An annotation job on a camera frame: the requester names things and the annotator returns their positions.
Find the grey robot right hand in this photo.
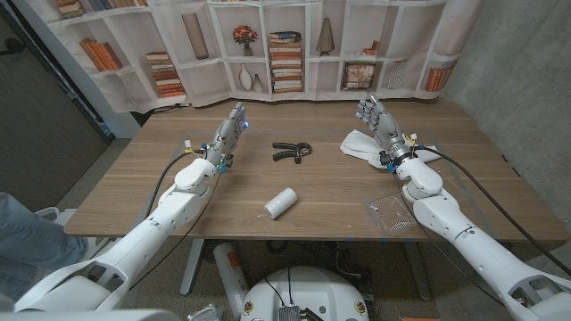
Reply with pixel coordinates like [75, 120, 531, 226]
[355, 93, 416, 169]

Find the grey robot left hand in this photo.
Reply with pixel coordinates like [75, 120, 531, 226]
[203, 101, 249, 173]

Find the white cloth napkin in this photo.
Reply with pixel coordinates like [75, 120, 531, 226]
[339, 128, 443, 169]

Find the black spring clamp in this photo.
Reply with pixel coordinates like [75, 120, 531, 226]
[271, 141, 313, 165]

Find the clear plastic clamshell container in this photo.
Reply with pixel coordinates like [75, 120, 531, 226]
[366, 194, 419, 236]

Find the white thread spool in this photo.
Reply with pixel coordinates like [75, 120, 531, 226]
[263, 186, 299, 220]

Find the printed bookshelf backdrop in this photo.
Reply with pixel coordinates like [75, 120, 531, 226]
[26, 0, 485, 115]

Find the white roll with orange label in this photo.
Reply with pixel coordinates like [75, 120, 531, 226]
[212, 242, 250, 320]

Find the white table leg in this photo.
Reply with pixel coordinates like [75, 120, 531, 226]
[179, 239, 206, 297]

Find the grey table leg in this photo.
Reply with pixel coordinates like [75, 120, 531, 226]
[403, 242, 433, 301]

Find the white robot torso base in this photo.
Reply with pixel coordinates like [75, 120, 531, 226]
[239, 266, 370, 321]

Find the crumpled silver wrapper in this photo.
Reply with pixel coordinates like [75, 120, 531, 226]
[186, 303, 224, 321]

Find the white chair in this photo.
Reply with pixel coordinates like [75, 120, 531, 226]
[33, 206, 112, 268]

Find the grey electronics box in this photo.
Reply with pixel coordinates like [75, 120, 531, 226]
[278, 305, 301, 321]

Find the person's leg in jeans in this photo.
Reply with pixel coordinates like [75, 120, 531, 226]
[0, 192, 89, 304]

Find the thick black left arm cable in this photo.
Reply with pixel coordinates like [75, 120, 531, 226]
[145, 149, 206, 218]

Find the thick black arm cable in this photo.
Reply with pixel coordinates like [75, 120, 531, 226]
[415, 144, 571, 276]
[145, 149, 206, 218]

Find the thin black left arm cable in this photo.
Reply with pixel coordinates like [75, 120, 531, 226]
[128, 173, 222, 291]

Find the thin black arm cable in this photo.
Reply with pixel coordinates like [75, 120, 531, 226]
[393, 173, 505, 305]
[128, 173, 222, 291]

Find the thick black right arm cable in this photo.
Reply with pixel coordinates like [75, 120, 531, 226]
[415, 144, 571, 276]

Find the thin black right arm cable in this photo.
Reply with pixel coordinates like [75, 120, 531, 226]
[393, 173, 505, 305]

